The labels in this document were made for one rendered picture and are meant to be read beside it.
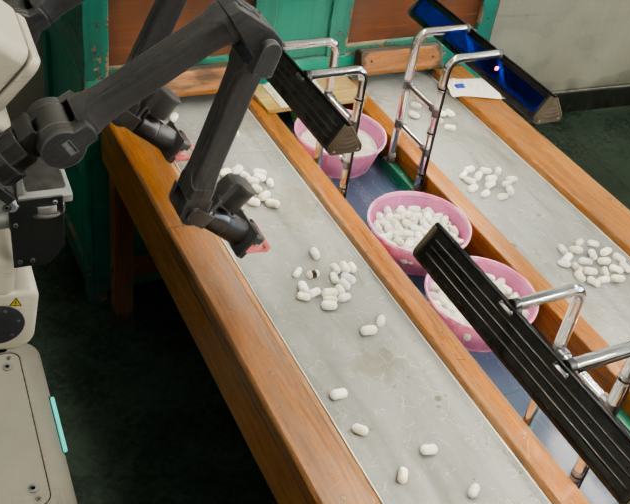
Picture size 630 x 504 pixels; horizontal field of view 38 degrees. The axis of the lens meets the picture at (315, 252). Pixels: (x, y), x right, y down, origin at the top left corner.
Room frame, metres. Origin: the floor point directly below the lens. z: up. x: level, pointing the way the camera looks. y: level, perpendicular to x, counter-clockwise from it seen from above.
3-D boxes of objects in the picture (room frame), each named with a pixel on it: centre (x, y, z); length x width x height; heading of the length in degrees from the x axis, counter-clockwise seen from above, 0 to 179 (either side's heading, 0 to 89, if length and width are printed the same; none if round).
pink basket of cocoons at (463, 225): (1.86, -0.25, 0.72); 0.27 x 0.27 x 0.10
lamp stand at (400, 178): (2.19, -0.28, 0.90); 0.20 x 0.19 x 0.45; 32
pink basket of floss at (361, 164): (2.23, -0.02, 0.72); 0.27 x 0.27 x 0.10
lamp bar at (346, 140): (1.94, 0.13, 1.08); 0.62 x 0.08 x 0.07; 32
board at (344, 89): (2.42, 0.10, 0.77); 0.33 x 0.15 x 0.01; 122
